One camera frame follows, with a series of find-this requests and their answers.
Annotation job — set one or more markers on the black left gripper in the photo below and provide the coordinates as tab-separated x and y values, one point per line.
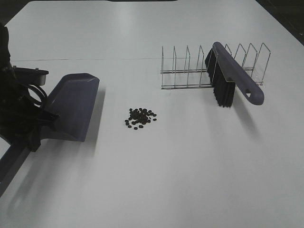
22	110

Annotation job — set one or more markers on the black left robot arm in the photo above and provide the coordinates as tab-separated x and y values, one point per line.
4	51

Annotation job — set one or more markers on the chrome wire rack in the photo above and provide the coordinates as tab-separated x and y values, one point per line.
191	71

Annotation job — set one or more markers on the purple plastic dustpan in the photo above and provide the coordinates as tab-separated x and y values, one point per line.
73	100

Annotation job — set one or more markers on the pile of coffee beans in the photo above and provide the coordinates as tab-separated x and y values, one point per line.
139	117

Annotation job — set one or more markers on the purple brush black bristles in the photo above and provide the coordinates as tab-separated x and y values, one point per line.
225	74

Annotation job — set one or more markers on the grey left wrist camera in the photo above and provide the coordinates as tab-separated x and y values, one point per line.
31	76

